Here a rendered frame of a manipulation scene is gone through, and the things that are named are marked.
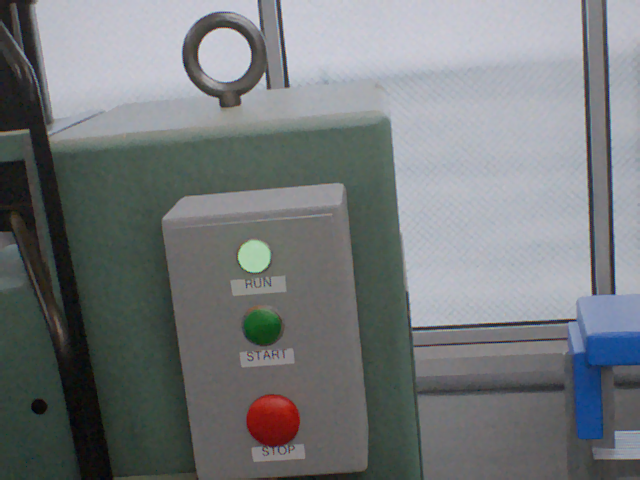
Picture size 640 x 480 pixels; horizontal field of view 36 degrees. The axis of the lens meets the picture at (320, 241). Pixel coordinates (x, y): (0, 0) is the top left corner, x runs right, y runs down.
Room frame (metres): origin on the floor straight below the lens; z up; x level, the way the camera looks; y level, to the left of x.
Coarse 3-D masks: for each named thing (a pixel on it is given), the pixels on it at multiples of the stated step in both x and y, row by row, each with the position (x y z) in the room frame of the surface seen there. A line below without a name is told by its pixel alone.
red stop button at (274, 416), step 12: (264, 396) 0.52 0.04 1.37; (276, 396) 0.52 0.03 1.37; (252, 408) 0.52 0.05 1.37; (264, 408) 0.52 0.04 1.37; (276, 408) 0.52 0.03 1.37; (288, 408) 0.52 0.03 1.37; (252, 420) 0.52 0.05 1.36; (264, 420) 0.52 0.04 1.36; (276, 420) 0.52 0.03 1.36; (288, 420) 0.52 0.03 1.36; (252, 432) 0.52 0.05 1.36; (264, 432) 0.52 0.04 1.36; (276, 432) 0.52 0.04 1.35; (288, 432) 0.52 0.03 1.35; (264, 444) 0.52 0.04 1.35; (276, 444) 0.52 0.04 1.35
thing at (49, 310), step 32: (0, 32) 0.62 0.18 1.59; (32, 96) 0.56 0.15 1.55; (32, 128) 0.56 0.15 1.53; (64, 224) 0.56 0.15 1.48; (32, 256) 0.64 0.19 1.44; (64, 256) 0.56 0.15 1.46; (64, 288) 0.56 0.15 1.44; (64, 352) 0.58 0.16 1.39; (64, 384) 0.57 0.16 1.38; (96, 416) 0.56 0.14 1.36; (96, 448) 0.55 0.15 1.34
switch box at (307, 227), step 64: (256, 192) 0.58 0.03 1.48; (320, 192) 0.56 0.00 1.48; (192, 256) 0.53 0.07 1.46; (320, 256) 0.53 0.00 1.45; (192, 320) 0.53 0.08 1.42; (320, 320) 0.53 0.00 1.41; (192, 384) 0.53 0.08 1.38; (256, 384) 0.53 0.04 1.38; (320, 384) 0.53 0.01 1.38; (320, 448) 0.53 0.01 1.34
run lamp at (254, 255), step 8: (248, 240) 0.53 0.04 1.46; (256, 240) 0.53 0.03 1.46; (264, 240) 0.53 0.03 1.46; (240, 248) 0.53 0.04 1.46; (248, 248) 0.52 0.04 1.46; (256, 248) 0.52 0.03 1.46; (264, 248) 0.52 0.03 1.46; (240, 256) 0.52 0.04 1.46; (248, 256) 0.52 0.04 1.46; (256, 256) 0.52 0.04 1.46; (264, 256) 0.52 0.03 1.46; (272, 256) 0.53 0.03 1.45; (240, 264) 0.53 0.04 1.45; (248, 264) 0.52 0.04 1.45; (256, 264) 0.52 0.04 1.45; (264, 264) 0.52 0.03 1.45; (256, 272) 0.53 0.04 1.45
